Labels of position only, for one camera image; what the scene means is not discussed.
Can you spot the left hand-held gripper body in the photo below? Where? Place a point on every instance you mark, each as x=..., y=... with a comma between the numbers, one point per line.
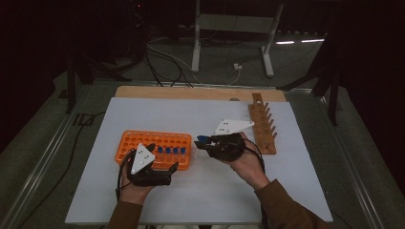
x=153, y=178

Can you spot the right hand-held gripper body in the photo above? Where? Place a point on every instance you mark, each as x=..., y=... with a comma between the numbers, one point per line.
x=227, y=148

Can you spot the blue capped test tube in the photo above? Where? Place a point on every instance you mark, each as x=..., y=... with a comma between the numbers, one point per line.
x=160, y=149
x=167, y=150
x=183, y=150
x=201, y=138
x=175, y=150

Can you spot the orange test tube rack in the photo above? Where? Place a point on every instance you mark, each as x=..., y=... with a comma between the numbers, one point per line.
x=133, y=140

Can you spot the wooden test tube rack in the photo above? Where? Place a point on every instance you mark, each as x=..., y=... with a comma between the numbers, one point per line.
x=262, y=133

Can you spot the person's left hand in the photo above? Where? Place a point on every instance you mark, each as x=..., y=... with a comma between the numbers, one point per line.
x=133, y=192

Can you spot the person's right hand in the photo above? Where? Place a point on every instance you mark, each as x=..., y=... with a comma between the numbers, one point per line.
x=250, y=168

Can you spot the white table mat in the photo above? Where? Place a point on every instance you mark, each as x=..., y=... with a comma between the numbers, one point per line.
x=207, y=197

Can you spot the white plug adapter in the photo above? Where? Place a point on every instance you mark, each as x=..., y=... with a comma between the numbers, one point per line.
x=237, y=66

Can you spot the black tripod stand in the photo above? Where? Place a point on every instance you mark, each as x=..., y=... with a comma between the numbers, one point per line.
x=333, y=101
x=70, y=92

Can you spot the dark equipment stand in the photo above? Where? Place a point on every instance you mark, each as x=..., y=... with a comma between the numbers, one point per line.
x=137, y=31

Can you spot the grey metal stand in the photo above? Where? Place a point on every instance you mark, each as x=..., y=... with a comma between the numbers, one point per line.
x=235, y=24

